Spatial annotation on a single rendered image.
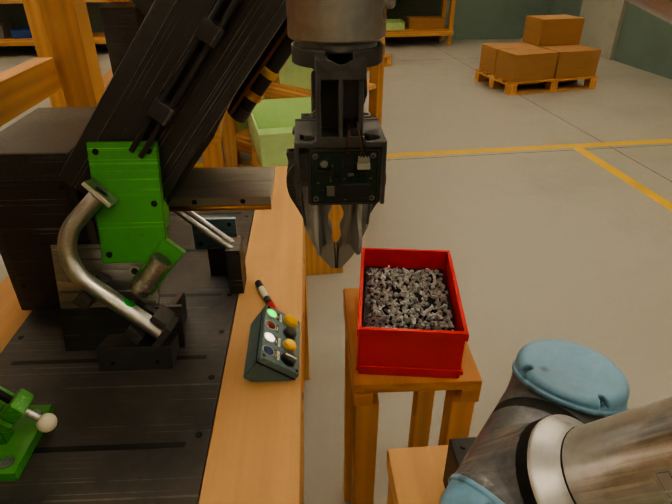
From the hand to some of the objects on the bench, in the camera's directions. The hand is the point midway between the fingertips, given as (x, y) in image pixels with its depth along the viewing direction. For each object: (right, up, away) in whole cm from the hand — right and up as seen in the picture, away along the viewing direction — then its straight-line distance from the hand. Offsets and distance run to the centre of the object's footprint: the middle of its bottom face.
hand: (336, 251), depth 53 cm
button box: (-12, -22, +47) cm, 53 cm away
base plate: (-42, -11, +62) cm, 75 cm away
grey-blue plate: (-27, -5, +69) cm, 74 cm away
